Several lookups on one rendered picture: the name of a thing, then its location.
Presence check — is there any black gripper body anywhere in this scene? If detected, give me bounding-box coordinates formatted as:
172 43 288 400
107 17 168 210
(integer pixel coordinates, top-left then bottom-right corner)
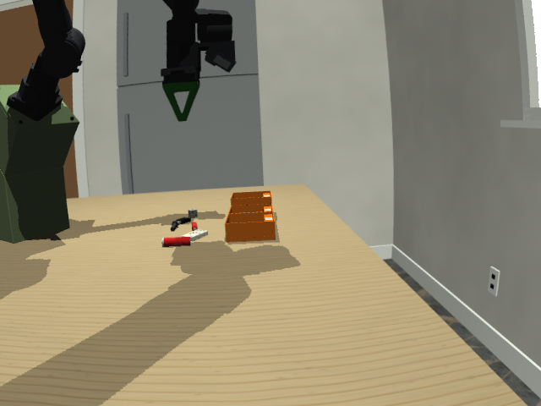
161 41 199 84

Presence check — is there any white domino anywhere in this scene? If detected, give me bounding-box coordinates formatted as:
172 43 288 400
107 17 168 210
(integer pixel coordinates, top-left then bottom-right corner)
181 230 208 241

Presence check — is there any orange bin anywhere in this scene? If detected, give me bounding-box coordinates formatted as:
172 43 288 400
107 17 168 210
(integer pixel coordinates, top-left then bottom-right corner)
225 191 276 242

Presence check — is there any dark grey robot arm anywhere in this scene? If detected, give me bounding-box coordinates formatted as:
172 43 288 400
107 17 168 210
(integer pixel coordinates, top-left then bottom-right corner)
7 0 236 121

